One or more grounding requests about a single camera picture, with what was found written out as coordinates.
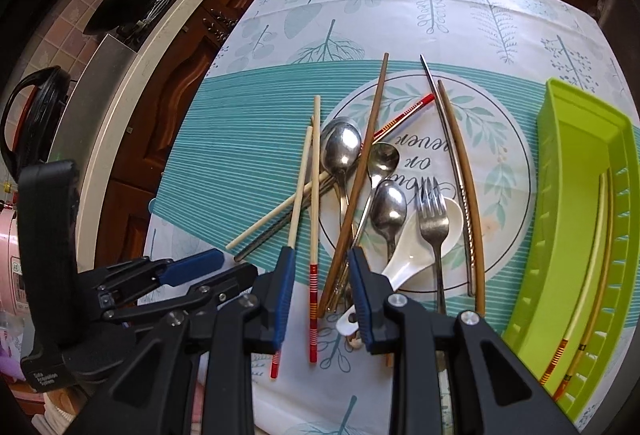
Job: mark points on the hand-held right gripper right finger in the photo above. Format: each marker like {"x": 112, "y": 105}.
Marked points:
{"x": 362, "y": 302}

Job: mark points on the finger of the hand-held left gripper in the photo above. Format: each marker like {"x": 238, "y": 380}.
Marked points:
{"x": 195, "y": 264}
{"x": 225, "y": 282}

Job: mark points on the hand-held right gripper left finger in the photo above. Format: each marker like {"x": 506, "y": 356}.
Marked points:
{"x": 283, "y": 295}

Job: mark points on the stainless steel chopstick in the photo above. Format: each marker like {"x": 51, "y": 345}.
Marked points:
{"x": 458, "y": 167}
{"x": 260, "y": 240}

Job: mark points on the white ceramic soup spoon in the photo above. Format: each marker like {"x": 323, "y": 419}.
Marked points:
{"x": 415, "y": 255}

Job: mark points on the oval steel spoon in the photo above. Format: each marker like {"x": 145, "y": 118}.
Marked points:
{"x": 389, "y": 210}

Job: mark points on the steel fork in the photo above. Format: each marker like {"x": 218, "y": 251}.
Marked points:
{"x": 432, "y": 220}

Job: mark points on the small round steel spoon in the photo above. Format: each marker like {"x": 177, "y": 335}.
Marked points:
{"x": 382, "y": 160}

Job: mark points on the golden brown curved chopstick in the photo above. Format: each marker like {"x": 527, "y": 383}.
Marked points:
{"x": 473, "y": 187}

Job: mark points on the cream chopstick red patterned end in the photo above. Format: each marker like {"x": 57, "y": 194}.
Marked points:
{"x": 410, "y": 111}

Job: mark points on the dark brown wooden chopstick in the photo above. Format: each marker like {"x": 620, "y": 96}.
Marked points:
{"x": 375, "y": 100}

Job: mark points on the green plastic utensil tray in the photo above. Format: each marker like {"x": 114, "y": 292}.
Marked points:
{"x": 560, "y": 195}

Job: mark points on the golden chopstick black band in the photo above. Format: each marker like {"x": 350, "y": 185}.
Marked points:
{"x": 598, "y": 300}

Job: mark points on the pink appliance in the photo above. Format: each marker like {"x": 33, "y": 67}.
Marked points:
{"x": 12, "y": 255}

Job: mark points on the leaf print tablecloth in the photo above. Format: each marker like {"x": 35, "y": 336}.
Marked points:
{"x": 240, "y": 125}

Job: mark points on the white kitchen countertop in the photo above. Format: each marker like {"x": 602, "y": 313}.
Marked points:
{"x": 165, "y": 55}

